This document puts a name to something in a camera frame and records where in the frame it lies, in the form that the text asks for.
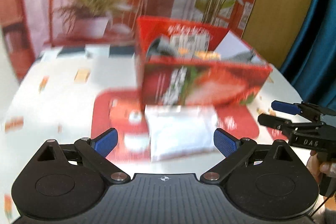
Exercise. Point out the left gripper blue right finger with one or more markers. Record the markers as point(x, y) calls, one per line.
point(225, 142)

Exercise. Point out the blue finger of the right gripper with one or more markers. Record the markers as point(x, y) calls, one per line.
point(278, 128)
point(284, 107)

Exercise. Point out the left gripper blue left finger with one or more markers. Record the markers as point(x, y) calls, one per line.
point(105, 142)

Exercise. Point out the orange soft item in box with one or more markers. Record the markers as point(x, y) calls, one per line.
point(202, 55)

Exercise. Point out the person's right hand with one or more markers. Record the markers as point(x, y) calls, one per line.
point(318, 168)

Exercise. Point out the blue curtain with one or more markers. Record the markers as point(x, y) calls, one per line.
point(310, 63)

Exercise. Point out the cartoon printed tablecloth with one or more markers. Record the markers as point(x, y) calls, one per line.
point(49, 104)

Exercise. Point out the red strawberry cardboard box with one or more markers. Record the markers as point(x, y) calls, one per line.
point(167, 79)

